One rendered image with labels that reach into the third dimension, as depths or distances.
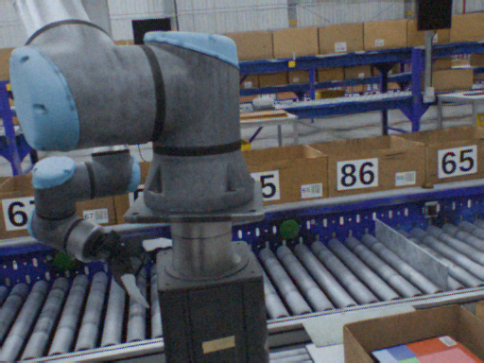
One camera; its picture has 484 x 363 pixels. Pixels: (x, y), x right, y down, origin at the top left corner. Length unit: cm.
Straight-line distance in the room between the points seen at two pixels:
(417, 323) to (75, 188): 82
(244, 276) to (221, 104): 29
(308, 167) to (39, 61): 132
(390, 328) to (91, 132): 79
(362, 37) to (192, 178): 613
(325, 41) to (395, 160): 475
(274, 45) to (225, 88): 570
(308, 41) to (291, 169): 480
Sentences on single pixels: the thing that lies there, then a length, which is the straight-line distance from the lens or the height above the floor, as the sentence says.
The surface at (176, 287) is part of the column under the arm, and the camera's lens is 85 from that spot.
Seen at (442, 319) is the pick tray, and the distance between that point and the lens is 128.
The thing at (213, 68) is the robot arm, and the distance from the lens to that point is 78.
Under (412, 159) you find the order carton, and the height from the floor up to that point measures 100.
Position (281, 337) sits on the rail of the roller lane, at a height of 71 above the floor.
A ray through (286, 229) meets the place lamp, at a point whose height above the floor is 81.
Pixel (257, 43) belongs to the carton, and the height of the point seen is 157.
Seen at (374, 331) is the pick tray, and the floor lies 82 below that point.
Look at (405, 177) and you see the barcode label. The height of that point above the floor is 93.
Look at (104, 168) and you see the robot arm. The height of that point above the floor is 121.
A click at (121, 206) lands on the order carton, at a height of 95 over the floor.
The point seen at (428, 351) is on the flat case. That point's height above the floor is 80.
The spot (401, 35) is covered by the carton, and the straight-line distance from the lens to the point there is 708.
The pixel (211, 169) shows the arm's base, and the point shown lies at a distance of 80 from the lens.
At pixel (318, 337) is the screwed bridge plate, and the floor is 75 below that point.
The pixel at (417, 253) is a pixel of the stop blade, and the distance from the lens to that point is 171.
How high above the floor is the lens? 143
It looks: 13 degrees down
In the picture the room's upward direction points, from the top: 5 degrees counter-clockwise
